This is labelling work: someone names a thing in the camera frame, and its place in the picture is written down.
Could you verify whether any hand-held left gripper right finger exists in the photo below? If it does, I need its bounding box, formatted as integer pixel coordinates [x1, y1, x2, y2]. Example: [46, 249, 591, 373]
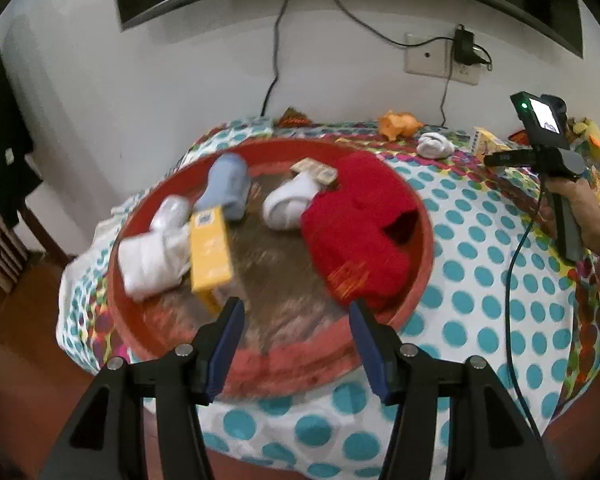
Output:
[349, 297, 556, 480]

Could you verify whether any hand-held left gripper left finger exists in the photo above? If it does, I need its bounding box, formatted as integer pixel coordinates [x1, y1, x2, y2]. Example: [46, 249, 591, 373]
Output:
[40, 297, 246, 480]

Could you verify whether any red round tray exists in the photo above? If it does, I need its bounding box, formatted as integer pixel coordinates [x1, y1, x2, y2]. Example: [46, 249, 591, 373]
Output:
[106, 139, 435, 401]

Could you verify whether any yellow carton box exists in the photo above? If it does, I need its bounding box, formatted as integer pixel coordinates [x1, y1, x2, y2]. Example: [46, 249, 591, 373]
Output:
[189, 207, 234, 317]
[471, 126, 513, 163]

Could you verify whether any large white sock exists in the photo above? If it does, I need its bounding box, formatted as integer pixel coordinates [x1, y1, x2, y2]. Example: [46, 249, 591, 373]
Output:
[117, 196, 193, 302]

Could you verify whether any red sock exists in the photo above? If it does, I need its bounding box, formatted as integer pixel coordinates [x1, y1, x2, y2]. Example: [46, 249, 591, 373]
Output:
[300, 152, 421, 311]

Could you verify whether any small white sock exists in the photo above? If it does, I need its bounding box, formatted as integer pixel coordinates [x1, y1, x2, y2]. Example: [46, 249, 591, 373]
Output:
[262, 170, 323, 231]
[416, 132, 456, 159]

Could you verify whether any light blue sock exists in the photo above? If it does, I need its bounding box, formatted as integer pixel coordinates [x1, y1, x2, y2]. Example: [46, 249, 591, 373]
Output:
[195, 154, 251, 222]

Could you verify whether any small maroon box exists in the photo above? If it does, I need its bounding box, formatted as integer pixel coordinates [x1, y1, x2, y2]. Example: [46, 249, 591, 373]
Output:
[290, 157, 338, 187]

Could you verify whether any person's right hand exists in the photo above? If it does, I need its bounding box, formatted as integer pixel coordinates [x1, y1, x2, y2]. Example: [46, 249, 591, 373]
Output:
[544, 177, 600, 252]

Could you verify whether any yellow plush toy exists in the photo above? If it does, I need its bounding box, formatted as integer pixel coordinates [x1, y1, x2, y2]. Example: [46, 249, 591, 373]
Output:
[567, 117, 600, 161]

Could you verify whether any polka dot tablecloth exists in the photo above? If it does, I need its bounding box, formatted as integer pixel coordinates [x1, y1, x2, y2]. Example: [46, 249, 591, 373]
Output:
[55, 117, 600, 478]

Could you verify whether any black power adapter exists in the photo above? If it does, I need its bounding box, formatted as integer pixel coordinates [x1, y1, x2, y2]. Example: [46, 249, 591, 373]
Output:
[452, 24, 476, 63]

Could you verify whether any orange rubber toy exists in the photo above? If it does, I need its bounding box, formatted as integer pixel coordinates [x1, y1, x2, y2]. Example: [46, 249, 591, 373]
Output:
[378, 110, 423, 141]

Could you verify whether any dark wooden chair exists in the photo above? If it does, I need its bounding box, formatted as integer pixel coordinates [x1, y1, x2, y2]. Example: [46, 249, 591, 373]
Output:
[0, 200, 78, 293]

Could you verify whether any red candy wrapper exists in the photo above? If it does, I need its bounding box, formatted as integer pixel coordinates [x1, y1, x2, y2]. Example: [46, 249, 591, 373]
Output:
[278, 107, 312, 127]

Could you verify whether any dark cloth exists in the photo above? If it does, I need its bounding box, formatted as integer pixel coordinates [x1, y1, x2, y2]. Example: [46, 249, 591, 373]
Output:
[0, 30, 35, 273]

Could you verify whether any white power wall outlet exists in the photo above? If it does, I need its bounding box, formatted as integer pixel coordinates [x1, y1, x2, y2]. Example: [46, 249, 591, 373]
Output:
[450, 60, 481, 85]

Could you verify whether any black adapter cable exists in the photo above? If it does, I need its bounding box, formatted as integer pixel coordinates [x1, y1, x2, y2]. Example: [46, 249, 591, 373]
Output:
[439, 67, 453, 126]

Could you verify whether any dark gripper cable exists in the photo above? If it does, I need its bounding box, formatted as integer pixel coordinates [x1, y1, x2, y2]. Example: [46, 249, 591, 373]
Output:
[502, 180, 548, 436]

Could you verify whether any white coaxial wall plate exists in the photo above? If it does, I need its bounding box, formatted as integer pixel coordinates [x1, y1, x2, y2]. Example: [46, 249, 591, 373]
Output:
[405, 32, 453, 76]

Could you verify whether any black television cable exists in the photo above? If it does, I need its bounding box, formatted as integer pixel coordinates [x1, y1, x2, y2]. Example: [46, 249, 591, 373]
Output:
[259, 0, 295, 118]
[325, 0, 456, 48]

